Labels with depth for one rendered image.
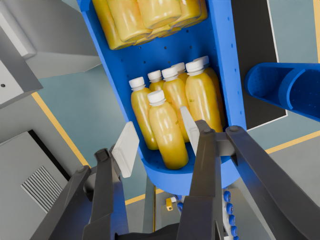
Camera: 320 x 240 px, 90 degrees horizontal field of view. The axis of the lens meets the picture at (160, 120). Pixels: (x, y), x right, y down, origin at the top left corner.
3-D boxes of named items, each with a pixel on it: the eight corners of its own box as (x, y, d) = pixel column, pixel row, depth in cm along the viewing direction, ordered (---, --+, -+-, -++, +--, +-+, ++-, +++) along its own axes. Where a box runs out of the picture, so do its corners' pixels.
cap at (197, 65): (194, 68, 39) (192, 61, 39) (207, 65, 36) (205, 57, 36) (184, 73, 37) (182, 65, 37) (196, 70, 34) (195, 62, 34)
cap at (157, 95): (146, 104, 38) (144, 96, 37) (154, 98, 41) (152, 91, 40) (160, 101, 36) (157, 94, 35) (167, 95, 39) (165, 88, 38)
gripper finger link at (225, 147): (205, 146, 12) (246, 135, 11) (192, 121, 16) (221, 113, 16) (208, 163, 12) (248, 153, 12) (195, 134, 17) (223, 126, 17)
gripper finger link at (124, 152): (131, 177, 15) (123, 179, 15) (139, 140, 21) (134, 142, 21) (118, 149, 14) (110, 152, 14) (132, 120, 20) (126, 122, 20)
